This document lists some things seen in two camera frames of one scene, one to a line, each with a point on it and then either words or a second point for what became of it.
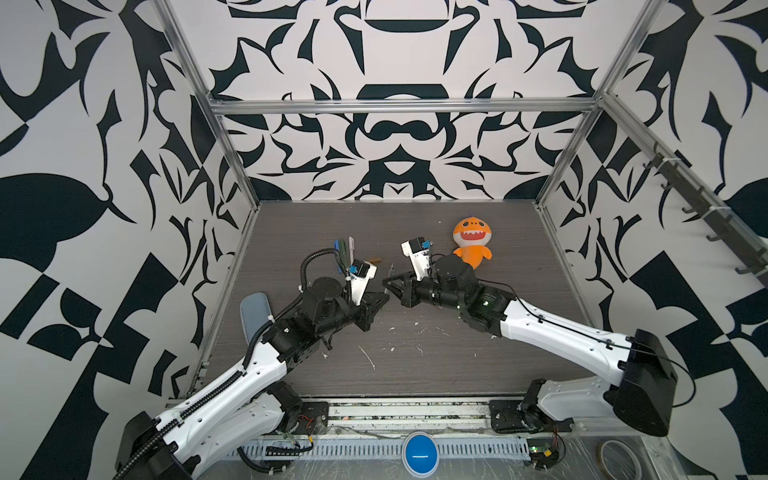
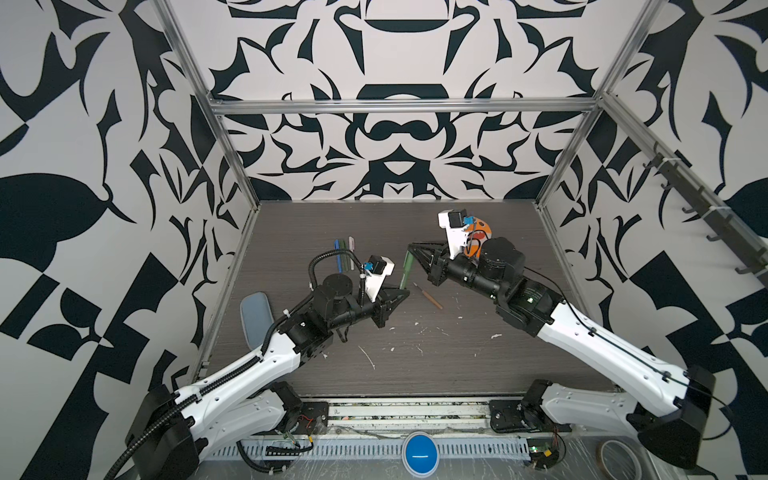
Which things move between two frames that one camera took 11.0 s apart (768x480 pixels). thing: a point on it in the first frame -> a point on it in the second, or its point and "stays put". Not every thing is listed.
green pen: (343, 253) stays put
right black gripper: (409, 292) -> (441, 266)
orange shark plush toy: (472, 234) stays put
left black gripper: (366, 311) stays put
